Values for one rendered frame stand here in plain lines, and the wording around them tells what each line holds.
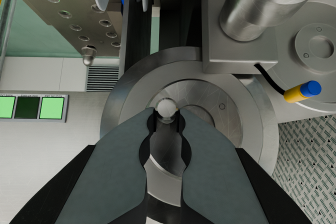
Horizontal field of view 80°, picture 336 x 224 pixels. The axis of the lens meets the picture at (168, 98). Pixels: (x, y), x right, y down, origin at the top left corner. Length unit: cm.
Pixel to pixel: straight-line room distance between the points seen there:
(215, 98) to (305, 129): 21
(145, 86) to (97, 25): 31
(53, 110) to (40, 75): 295
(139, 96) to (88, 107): 38
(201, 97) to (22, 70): 357
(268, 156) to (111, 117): 13
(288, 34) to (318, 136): 15
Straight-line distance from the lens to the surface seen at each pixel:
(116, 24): 41
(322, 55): 23
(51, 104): 57
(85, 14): 44
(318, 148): 33
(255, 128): 17
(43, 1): 44
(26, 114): 60
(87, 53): 56
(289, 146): 38
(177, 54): 18
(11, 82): 371
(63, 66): 339
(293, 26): 23
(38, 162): 58
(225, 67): 16
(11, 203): 62
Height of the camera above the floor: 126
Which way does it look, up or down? 12 degrees down
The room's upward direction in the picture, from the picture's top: 179 degrees counter-clockwise
